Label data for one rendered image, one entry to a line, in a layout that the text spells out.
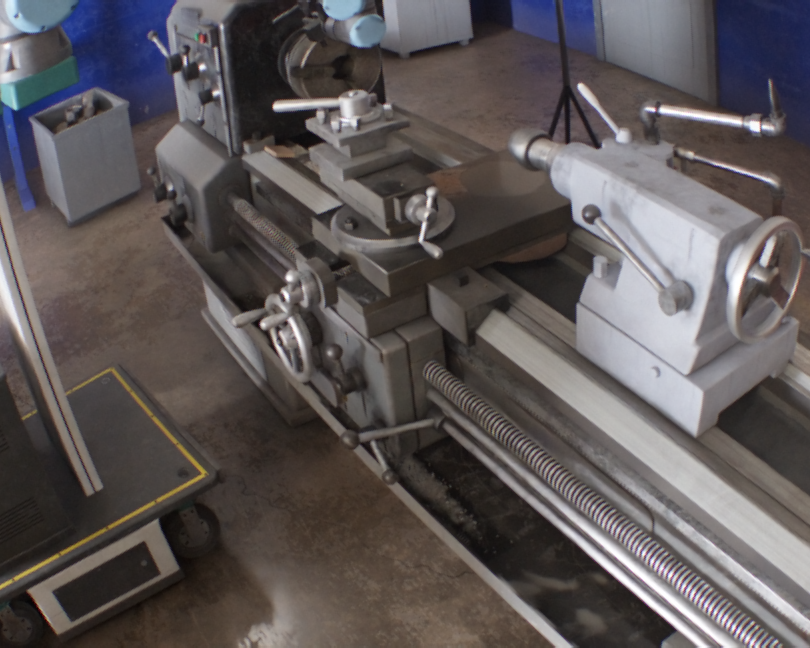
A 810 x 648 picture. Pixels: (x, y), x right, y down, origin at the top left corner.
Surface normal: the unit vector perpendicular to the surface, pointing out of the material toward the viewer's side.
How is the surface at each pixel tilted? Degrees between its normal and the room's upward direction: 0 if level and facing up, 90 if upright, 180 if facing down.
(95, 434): 0
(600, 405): 36
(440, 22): 90
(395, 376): 90
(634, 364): 90
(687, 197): 0
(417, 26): 90
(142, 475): 0
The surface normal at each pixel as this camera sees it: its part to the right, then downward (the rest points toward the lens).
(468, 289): -0.09, -0.83
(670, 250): -0.84, 0.15
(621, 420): -0.57, -0.46
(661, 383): -0.84, 0.36
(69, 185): 0.62, 0.39
